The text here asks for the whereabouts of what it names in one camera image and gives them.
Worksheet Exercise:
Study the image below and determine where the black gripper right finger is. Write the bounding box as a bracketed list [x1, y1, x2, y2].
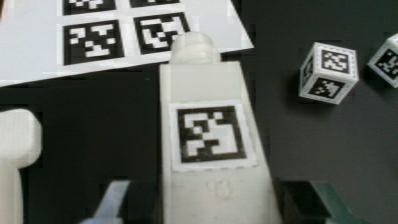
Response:
[282, 181, 355, 224]

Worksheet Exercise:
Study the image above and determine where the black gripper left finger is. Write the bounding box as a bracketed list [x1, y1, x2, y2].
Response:
[78, 180, 130, 224]

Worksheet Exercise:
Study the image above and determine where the white tagged cube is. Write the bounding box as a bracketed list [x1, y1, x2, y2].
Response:
[298, 42, 359, 104]
[368, 33, 398, 88]

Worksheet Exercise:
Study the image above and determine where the white tag sheet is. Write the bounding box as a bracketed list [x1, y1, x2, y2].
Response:
[0, 0, 252, 87]

